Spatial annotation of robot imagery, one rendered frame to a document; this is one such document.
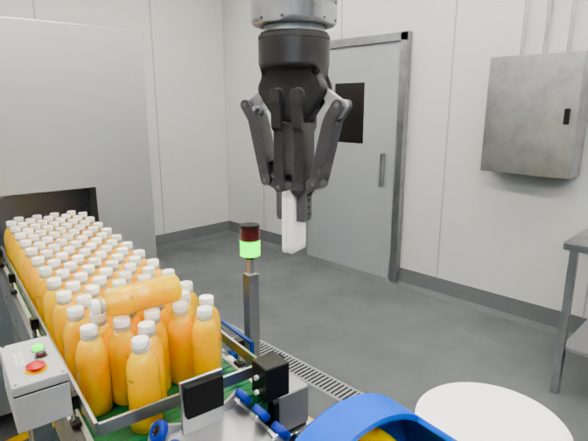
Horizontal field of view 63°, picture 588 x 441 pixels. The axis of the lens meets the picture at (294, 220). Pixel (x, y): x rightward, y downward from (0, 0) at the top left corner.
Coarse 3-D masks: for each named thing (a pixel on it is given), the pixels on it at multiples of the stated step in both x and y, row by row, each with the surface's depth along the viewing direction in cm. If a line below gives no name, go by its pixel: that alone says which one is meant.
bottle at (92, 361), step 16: (80, 336) 111; (96, 336) 111; (80, 352) 110; (96, 352) 110; (80, 368) 110; (96, 368) 111; (80, 384) 111; (96, 384) 111; (96, 400) 112; (112, 400) 116; (96, 416) 113
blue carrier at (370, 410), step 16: (352, 400) 64; (368, 400) 65; (384, 400) 66; (320, 416) 62; (336, 416) 61; (352, 416) 61; (368, 416) 61; (384, 416) 61; (400, 416) 63; (416, 416) 65; (304, 432) 60; (320, 432) 60; (336, 432) 59; (352, 432) 58; (400, 432) 73; (416, 432) 71; (432, 432) 65
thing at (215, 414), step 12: (216, 372) 105; (180, 384) 100; (192, 384) 101; (204, 384) 102; (216, 384) 104; (180, 396) 101; (192, 396) 101; (204, 396) 102; (216, 396) 104; (180, 408) 102; (192, 408) 101; (204, 408) 103; (216, 408) 105; (192, 420) 103; (204, 420) 105; (216, 420) 107
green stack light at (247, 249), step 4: (240, 244) 149; (244, 244) 147; (248, 244) 147; (252, 244) 147; (256, 244) 148; (240, 248) 149; (244, 248) 148; (248, 248) 147; (252, 248) 147; (256, 248) 148; (260, 248) 150; (240, 252) 150; (244, 252) 148; (248, 252) 147; (252, 252) 148; (256, 252) 148; (260, 252) 151; (244, 256) 148; (248, 256) 148; (252, 256) 148; (256, 256) 149
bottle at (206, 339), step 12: (204, 324) 120; (216, 324) 123; (192, 336) 121; (204, 336) 120; (216, 336) 121; (192, 348) 122; (204, 348) 120; (216, 348) 122; (192, 360) 123; (204, 360) 121; (216, 360) 123; (204, 372) 122
